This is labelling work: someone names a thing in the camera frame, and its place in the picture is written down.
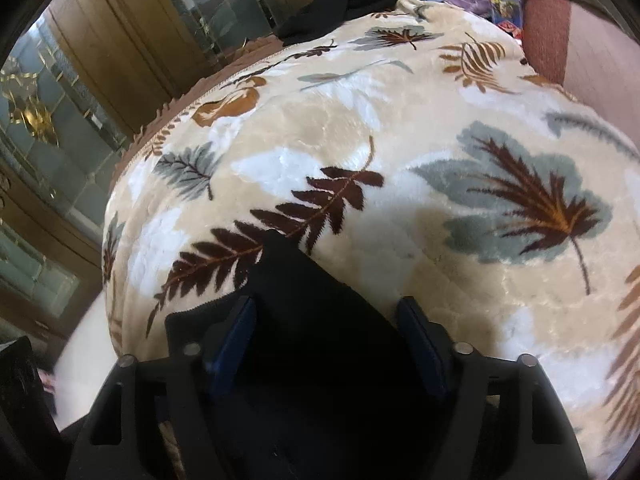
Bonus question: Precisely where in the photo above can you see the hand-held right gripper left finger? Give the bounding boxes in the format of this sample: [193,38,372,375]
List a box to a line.
[66,295,259,480]

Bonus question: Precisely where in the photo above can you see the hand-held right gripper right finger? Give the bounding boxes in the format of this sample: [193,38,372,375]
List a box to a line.
[397,296,590,480]

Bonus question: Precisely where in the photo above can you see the black pants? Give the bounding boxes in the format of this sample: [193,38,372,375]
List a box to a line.
[165,229,451,480]

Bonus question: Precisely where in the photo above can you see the leaf print blanket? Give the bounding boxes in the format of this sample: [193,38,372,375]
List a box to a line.
[100,0,640,480]

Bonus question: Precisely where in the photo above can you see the wooden glass-door wardrobe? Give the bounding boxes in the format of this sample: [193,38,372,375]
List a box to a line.
[0,0,326,346]

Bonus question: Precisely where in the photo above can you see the pink sofa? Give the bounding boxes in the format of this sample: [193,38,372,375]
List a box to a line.
[520,0,640,111]

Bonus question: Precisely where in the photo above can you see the colourful packet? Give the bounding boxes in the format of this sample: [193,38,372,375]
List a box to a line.
[487,0,526,36]

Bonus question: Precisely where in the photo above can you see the black cloth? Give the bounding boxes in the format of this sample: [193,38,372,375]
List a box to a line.
[277,0,458,46]

